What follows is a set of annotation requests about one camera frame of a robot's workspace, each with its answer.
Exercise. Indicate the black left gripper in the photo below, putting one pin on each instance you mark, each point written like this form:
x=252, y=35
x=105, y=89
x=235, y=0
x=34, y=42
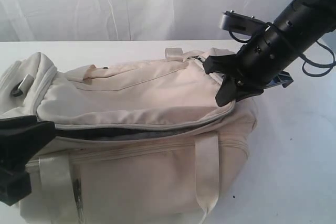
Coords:
x=21, y=139

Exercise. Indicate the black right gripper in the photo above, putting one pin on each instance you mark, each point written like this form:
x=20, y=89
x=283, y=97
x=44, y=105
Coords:
x=258, y=65

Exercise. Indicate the cream duffel bag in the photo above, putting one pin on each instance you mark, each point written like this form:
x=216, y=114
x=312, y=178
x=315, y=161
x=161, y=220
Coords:
x=135, y=143

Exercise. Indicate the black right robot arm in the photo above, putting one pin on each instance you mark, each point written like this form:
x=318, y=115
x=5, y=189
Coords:
x=304, y=22

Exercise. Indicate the white backdrop curtain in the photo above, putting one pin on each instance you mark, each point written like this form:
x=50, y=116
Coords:
x=100, y=20

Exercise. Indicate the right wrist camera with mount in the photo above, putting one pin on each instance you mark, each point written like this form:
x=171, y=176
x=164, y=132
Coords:
x=241, y=24

